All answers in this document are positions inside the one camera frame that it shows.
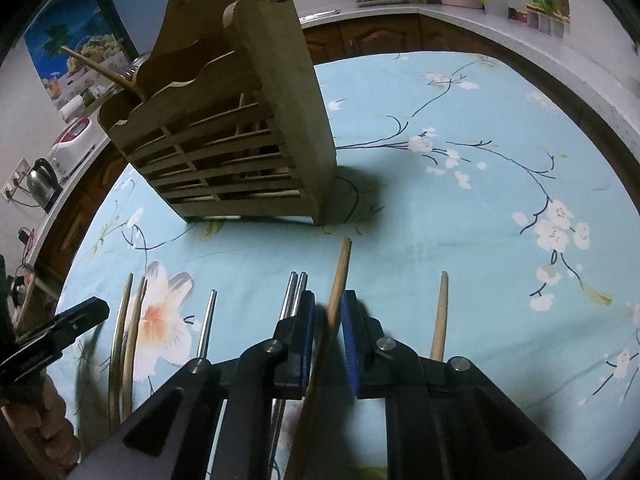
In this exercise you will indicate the steel chopstick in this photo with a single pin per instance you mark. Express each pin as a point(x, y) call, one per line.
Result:
point(279, 404)
point(203, 342)
point(301, 287)

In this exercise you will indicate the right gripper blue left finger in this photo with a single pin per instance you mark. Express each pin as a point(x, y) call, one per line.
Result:
point(212, 420)

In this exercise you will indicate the floral blue tablecloth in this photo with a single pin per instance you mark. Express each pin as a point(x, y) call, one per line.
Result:
point(450, 165)

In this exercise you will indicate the white red rice cooker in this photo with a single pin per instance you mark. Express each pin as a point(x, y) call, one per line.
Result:
point(73, 145)

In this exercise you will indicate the wooden chopstick pair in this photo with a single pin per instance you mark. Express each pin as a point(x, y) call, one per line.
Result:
point(116, 366)
point(130, 351)

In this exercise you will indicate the dark wooden chopstick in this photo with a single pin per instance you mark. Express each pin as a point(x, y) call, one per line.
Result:
point(439, 336)

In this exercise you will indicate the wall power socket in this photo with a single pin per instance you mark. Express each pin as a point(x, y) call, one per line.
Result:
point(15, 180)

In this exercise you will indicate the tropical fruit poster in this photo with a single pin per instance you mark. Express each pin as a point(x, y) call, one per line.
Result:
point(63, 33)

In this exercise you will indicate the wooden utensil holder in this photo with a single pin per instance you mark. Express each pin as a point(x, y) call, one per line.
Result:
point(226, 117)

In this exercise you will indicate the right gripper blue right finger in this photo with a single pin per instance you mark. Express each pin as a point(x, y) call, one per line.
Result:
point(444, 420)

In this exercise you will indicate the steel electric kettle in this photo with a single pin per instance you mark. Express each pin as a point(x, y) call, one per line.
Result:
point(42, 184)

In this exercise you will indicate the person's left hand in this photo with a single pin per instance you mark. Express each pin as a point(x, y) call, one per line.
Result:
point(37, 417)

